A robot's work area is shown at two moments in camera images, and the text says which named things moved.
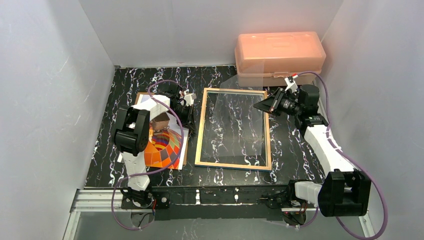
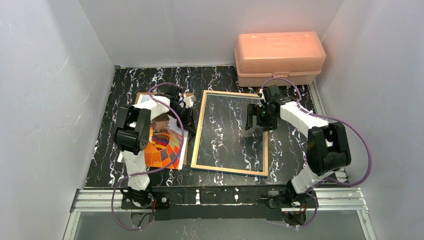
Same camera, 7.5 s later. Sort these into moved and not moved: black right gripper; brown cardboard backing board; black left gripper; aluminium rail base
Moved: black right gripper
Not moved: aluminium rail base; brown cardboard backing board; black left gripper
